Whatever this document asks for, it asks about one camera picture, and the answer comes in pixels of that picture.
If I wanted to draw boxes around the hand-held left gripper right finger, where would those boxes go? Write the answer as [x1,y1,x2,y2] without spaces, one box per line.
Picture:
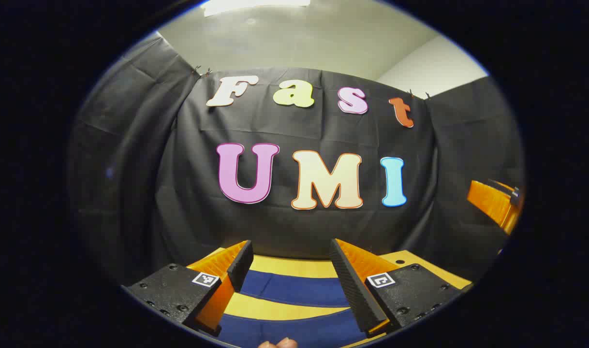
[330,238,473,337]

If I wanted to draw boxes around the black backdrop cloth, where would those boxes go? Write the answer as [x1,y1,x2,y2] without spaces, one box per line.
[67,31,525,286]

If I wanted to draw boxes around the blue denim jeans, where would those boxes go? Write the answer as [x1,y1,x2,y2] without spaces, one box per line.
[212,269,368,348]

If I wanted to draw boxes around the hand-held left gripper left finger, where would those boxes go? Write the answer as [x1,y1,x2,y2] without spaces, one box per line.
[122,240,254,335]

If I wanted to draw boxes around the ceiling light panel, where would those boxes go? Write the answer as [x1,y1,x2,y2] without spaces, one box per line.
[203,0,311,17]

